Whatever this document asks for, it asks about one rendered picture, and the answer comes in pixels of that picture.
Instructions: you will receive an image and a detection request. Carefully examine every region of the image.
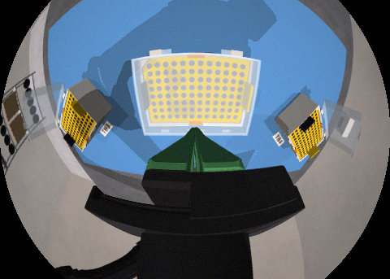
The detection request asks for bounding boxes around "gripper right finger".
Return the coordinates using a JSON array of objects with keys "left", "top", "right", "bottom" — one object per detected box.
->
[{"left": 195, "top": 127, "right": 245, "bottom": 172}]

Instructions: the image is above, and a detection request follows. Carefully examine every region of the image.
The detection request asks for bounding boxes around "blue bench mat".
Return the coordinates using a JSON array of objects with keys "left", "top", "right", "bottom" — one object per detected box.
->
[{"left": 48, "top": 0, "right": 346, "bottom": 175}]

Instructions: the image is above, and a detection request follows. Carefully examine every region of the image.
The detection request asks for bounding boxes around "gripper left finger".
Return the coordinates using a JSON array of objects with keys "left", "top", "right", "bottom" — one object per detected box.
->
[{"left": 145, "top": 127, "right": 195, "bottom": 172}]

